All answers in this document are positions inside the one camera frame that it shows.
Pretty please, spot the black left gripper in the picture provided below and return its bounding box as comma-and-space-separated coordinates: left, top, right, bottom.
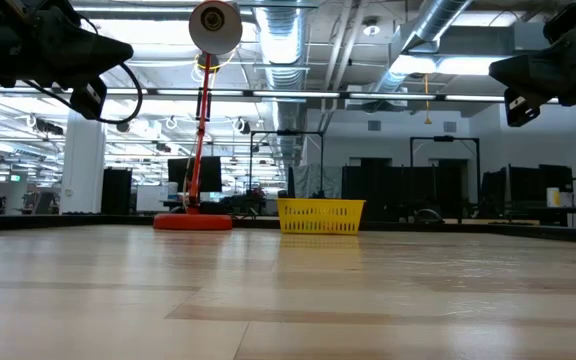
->
0, 0, 134, 121

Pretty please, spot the black computer monitor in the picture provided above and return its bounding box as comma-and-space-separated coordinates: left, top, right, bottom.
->
508, 163, 574, 204
167, 155, 223, 194

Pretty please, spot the white building column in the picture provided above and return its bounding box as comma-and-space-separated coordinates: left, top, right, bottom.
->
60, 117, 107, 215

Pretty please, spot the black cabinet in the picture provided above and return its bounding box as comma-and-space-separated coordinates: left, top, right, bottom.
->
100, 167, 133, 215

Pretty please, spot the white ceiling sensor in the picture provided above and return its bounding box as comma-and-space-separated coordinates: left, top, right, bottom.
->
361, 17, 382, 37

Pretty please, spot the black partition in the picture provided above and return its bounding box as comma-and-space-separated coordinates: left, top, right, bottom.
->
342, 158, 469, 221

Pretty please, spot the dark dome object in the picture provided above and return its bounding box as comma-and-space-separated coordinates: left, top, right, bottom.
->
414, 208, 444, 225

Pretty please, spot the red desk lamp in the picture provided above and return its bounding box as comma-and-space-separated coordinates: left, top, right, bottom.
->
152, 0, 243, 231

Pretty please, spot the grey fabric cover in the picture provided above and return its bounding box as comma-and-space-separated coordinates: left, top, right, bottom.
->
292, 163, 344, 200

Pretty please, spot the yellow plastic basket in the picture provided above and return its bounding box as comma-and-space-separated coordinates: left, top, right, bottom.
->
276, 198, 367, 236

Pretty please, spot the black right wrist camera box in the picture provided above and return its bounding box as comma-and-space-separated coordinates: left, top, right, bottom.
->
542, 2, 576, 45

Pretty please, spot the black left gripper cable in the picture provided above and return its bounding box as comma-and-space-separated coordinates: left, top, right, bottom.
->
98, 62, 145, 125

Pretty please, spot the overhead frame light bar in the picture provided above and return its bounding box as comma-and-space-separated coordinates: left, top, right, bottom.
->
0, 83, 576, 105

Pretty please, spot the silver ventilation duct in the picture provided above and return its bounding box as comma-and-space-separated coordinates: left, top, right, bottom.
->
253, 0, 312, 169
367, 0, 473, 94

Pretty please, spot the black frame stand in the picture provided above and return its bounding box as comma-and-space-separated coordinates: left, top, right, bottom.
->
409, 134, 482, 221
248, 129, 325, 199

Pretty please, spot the black table rail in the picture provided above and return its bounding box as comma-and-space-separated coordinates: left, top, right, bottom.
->
0, 213, 576, 246

